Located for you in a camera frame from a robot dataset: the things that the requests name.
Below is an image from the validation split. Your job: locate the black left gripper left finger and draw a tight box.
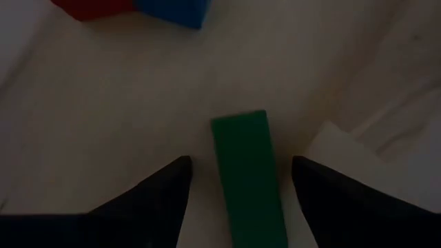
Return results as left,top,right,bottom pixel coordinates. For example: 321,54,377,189
0,155,194,248

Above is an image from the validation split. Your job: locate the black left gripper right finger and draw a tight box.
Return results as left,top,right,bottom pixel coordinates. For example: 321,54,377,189
291,155,441,248

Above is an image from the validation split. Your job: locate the green long block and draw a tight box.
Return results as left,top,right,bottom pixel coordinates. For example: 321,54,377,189
210,109,289,248

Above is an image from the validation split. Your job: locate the blue long block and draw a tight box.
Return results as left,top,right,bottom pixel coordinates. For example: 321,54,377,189
132,0,212,30

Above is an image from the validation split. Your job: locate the red long block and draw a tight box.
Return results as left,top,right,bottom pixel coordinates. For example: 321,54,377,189
50,0,139,22

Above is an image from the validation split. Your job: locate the white plastic bin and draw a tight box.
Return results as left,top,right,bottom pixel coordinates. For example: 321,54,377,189
302,120,441,213

